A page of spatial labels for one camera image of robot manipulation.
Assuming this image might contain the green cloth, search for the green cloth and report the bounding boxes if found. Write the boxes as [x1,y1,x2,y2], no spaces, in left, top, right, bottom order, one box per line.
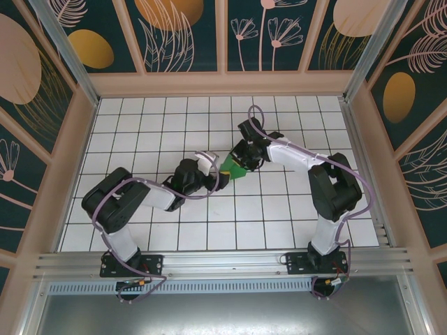
[219,151,248,181]

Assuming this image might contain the grey metal sheet panel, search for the grey metal sheet panel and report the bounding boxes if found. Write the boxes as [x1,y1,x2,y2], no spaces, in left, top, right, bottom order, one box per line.
[20,292,431,335]

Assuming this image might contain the small circuit board with connector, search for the small circuit board with connector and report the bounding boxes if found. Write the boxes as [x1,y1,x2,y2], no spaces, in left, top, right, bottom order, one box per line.
[116,278,152,291]
[324,276,350,289]

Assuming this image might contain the long aluminium mounting rail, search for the long aluminium mounting rail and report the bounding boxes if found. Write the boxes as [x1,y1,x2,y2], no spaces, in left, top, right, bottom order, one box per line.
[33,247,415,281]

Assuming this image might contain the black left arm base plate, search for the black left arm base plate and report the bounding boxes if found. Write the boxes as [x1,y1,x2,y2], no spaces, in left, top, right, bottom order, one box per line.
[100,253,164,278]

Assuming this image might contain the slotted grey cable duct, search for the slotted grey cable duct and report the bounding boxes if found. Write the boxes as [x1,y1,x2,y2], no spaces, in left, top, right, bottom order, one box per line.
[47,281,314,295]

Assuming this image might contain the aluminium side rail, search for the aluminium side rail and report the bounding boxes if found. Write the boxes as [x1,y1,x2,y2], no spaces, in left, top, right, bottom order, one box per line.
[339,98,398,249]

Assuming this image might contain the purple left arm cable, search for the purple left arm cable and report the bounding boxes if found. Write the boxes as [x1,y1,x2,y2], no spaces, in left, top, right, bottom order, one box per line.
[91,151,221,304]

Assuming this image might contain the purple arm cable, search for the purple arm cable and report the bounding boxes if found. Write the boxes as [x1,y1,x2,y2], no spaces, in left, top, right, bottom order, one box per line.
[91,151,221,304]
[247,105,374,300]

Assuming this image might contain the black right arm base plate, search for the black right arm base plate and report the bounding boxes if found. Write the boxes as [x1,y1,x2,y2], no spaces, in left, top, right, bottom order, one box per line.
[286,251,349,275]

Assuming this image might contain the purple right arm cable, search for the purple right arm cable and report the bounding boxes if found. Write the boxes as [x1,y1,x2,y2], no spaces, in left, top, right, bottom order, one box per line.
[247,105,374,300]

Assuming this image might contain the aluminium corner post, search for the aluminium corner post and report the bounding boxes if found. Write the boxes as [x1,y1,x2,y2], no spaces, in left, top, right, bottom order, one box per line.
[29,0,101,106]
[343,0,409,103]

